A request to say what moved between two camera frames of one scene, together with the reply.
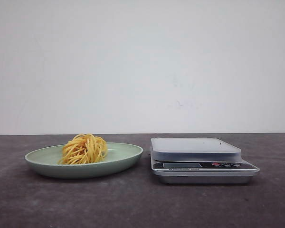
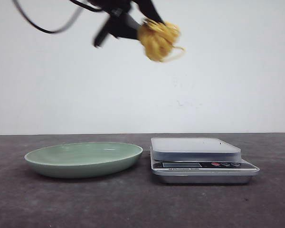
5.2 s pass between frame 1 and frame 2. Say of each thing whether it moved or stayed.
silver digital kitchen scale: stayed
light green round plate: stayed
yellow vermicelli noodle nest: moved
